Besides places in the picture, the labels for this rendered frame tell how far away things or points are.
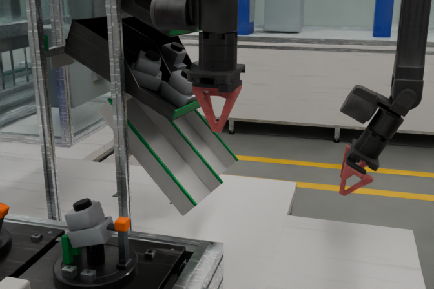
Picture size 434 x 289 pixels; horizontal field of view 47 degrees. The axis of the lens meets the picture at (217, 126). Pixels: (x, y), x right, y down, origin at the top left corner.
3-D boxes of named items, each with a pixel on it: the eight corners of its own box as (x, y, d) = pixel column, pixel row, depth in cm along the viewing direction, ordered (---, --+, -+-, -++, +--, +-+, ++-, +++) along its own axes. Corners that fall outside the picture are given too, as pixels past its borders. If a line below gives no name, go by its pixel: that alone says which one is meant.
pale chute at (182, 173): (210, 193, 112) (223, 182, 110) (182, 217, 101) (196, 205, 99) (133, 98, 115) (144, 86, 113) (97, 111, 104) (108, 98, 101)
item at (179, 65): (182, 75, 119) (193, 49, 116) (173, 79, 116) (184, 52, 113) (154, 59, 122) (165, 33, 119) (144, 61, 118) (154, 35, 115)
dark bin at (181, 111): (202, 106, 107) (215, 77, 104) (171, 121, 96) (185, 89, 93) (102, 44, 114) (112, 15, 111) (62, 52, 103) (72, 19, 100)
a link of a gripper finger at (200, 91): (191, 133, 76) (191, 73, 74) (205, 121, 83) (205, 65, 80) (234, 138, 74) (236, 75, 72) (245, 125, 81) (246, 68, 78)
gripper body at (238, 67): (186, 85, 71) (185, 33, 69) (206, 73, 81) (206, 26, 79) (230, 88, 70) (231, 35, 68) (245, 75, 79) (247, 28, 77)
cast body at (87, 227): (117, 231, 84) (104, 193, 83) (104, 244, 80) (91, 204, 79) (75, 237, 87) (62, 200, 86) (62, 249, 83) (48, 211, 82)
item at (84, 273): (96, 278, 80) (95, 269, 79) (92, 283, 78) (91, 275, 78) (85, 276, 80) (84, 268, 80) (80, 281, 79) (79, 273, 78)
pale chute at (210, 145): (227, 169, 126) (238, 159, 124) (203, 188, 115) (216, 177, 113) (157, 85, 129) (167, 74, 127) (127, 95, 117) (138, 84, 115)
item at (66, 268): (77, 274, 81) (77, 266, 80) (72, 279, 79) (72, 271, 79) (66, 272, 81) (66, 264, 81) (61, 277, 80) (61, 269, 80)
